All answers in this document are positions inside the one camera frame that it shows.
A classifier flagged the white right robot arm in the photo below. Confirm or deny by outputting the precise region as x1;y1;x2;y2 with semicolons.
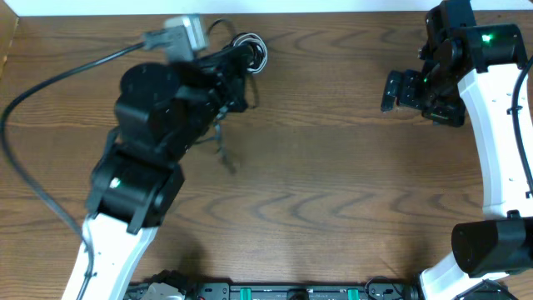
381;1;532;299

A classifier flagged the white cable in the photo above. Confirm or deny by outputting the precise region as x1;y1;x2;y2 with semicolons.
231;32;269;75

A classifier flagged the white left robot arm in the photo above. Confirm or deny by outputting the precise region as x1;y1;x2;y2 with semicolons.
63;45;256;299

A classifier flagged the black usb cable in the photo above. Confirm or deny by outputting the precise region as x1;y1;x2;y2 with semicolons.
195;74;262;174

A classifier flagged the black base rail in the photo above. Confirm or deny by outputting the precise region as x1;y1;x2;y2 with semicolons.
123;270;423;300

